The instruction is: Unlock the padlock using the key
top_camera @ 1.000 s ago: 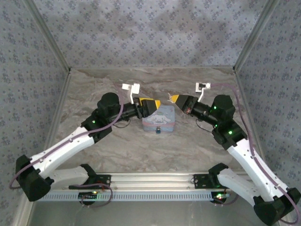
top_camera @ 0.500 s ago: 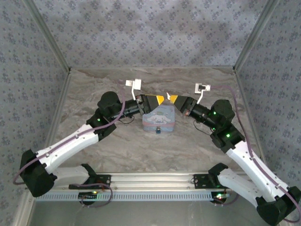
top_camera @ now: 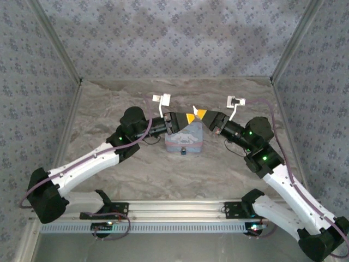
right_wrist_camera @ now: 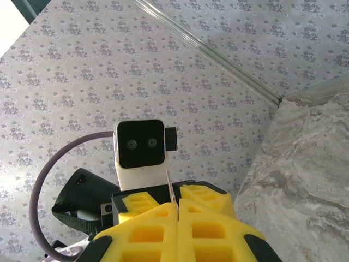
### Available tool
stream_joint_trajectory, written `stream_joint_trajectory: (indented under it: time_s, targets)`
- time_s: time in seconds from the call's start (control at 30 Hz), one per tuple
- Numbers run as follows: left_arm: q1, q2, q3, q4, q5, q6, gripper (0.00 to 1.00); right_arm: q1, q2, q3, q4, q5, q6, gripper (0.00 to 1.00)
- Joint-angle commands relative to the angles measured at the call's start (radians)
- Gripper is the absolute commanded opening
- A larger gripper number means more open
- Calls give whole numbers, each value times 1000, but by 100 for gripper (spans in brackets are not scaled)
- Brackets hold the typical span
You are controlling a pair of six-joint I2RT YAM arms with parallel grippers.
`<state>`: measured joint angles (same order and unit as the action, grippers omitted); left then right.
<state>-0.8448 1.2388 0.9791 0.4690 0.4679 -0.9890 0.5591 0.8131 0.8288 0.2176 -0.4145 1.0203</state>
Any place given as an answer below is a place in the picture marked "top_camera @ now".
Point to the pastel cartoon tin box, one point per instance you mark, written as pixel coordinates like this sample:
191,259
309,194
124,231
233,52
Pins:
184,139

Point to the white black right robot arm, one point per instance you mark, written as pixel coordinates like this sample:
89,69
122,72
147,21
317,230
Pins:
286,191

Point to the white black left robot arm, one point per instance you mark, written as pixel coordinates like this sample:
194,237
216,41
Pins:
81,166

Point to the small blue padlock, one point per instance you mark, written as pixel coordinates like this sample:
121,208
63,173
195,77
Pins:
184,151

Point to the small lit circuit board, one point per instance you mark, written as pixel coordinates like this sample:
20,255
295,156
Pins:
255,227
102,227

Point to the grey metal panel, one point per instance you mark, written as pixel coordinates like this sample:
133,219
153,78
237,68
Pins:
177,248

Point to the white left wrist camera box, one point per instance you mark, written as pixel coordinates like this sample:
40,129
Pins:
165,99

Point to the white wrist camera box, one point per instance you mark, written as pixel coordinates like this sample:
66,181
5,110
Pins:
234,101
165,99

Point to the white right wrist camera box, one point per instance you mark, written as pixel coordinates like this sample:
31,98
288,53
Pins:
234,101

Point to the aluminium table back rail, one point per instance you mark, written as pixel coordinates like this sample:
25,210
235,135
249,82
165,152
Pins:
177,78

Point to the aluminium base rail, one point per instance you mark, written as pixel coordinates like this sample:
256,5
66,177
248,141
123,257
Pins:
174,210

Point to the aluminium corner post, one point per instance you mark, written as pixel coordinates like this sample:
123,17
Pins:
295,41
57,41

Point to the aluminium frame leg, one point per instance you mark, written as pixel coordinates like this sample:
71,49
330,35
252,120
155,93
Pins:
27,243

